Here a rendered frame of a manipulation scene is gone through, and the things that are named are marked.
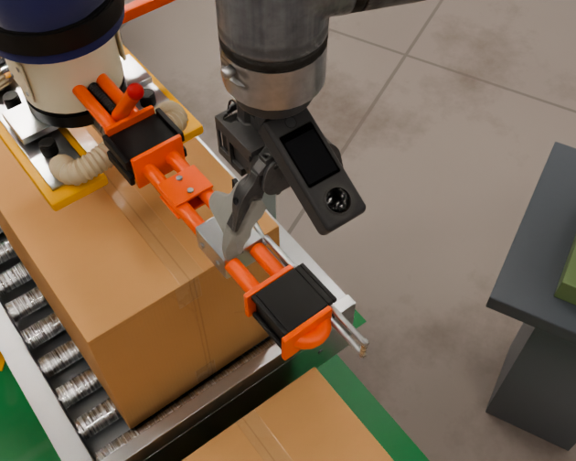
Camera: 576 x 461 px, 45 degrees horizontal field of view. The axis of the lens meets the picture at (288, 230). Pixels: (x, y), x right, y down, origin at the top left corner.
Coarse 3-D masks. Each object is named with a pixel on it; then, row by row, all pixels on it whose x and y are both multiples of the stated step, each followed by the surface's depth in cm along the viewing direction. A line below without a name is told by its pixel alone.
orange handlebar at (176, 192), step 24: (144, 0) 123; (168, 0) 125; (120, 96) 109; (96, 120) 108; (144, 168) 100; (192, 168) 99; (168, 192) 97; (192, 192) 97; (192, 216) 95; (240, 264) 90; (264, 264) 91; (312, 336) 84
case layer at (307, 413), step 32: (320, 384) 155; (256, 416) 151; (288, 416) 151; (320, 416) 151; (352, 416) 151; (224, 448) 147; (256, 448) 147; (288, 448) 147; (320, 448) 147; (352, 448) 147
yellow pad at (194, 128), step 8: (120, 56) 132; (144, 88) 126; (152, 88) 126; (160, 88) 127; (144, 96) 122; (152, 96) 122; (160, 96) 125; (168, 96) 126; (136, 104) 124; (144, 104) 122; (152, 104) 123; (192, 120) 122; (192, 128) 121; (200, 128) 122; (184, 136) 120; (192, 136) 122
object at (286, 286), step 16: (288, 272) 88; (256, 288) 86; (272, 288) 86; (288, 288) 86; (304, 288) 86; (256, 304) 86; (272, 304) 85; (288, 304) 85; (304, 304) 85; (320, 304) 85; (272, 320) 84; (288, 320) 84; (304, 320) 84; (320, 320) 85; (272, 336) 87; (288, 336) 83; (288, 352) 85
